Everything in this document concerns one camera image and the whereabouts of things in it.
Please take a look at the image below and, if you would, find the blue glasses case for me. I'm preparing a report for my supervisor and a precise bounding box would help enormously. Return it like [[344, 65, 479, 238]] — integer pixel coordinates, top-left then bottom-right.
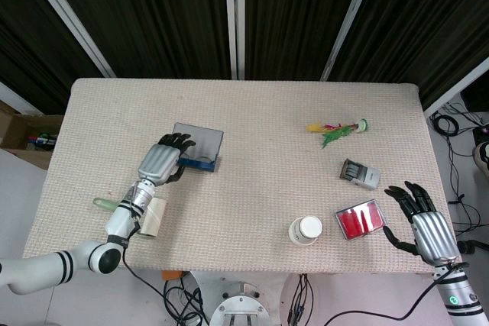
[[170, 122, 225, 173]]

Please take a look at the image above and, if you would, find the white black shoe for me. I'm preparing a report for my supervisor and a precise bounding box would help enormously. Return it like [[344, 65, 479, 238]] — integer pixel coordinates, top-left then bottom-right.
[[472, 141, 489, 178]]

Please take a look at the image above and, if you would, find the black floor cable bundle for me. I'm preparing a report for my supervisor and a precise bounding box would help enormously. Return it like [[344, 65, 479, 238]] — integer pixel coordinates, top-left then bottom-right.
[[163, 276, 212, 326], [429, 102, 489, 254]]

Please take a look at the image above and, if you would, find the green yellow feather shuttlecock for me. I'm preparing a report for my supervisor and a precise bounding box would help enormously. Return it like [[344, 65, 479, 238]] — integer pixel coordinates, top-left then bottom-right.
[[305, 118, 370, 150]]

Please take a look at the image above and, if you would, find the black pleated curtain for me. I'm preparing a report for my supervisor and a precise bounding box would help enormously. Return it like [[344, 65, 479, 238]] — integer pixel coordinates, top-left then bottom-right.
[[40, 0, 234, 79], [244, 0, 370, 82], [330, 0, 489, 110], [0, 0, 105, 113]]

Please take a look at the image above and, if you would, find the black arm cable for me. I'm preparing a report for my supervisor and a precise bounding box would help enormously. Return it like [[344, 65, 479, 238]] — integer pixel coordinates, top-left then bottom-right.
[[121, 222, 180, 315], [324, 263, 469, 326]]

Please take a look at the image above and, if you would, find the brown cardboard box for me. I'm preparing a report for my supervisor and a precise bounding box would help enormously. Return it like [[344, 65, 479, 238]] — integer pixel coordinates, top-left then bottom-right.
[[0, 100, 64, 170]]

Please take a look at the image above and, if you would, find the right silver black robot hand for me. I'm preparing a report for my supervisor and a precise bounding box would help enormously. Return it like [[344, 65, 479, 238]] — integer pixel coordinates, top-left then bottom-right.
[[383, 180, 461, 266]]

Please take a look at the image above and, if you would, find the white lint roller green handle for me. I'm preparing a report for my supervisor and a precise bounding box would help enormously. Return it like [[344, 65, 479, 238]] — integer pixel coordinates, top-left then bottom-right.
[[92, 195, 168, 238]]

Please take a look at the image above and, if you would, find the beige waffle tablecloth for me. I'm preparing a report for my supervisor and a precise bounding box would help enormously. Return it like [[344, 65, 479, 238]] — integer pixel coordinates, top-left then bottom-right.
[[22, 77, 459, 276]]

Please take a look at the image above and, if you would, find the red ink pad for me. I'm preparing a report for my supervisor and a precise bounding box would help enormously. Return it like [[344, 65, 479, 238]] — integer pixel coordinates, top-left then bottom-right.
[[335, 199, 387, 242]]

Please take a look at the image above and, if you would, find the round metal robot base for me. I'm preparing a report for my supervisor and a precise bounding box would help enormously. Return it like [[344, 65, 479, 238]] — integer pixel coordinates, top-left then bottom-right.
[[209, 291, 274, 326]]

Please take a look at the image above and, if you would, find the white paper cup stack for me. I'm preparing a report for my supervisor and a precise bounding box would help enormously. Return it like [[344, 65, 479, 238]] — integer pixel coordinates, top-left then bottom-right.
[[288, 215, 324, 247]]

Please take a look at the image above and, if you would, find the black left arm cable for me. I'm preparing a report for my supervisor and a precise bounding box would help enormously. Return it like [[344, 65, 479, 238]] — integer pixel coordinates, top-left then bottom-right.
[[121, 222, 180, 315]]

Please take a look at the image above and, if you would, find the grey date stamp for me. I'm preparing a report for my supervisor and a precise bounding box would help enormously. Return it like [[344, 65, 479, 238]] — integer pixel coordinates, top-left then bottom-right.
[[338, 157, 382, 191]]

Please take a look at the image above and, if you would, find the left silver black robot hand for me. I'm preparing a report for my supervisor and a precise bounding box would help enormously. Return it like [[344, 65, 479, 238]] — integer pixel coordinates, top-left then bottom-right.
[[136, 132, 198, 186]]

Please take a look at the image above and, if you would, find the white frame post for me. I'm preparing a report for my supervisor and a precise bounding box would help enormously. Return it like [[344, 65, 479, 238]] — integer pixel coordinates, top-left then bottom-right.
[[319, 0, 381, 82], [17, 0, 116, 79], [223, 0, 247, 80], [423, 56, 489, 119], [0, 80, 45, 115]]

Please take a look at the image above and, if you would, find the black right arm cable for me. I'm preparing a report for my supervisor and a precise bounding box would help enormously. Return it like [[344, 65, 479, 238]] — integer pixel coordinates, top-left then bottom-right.
[[324, 263, 469, 326]]

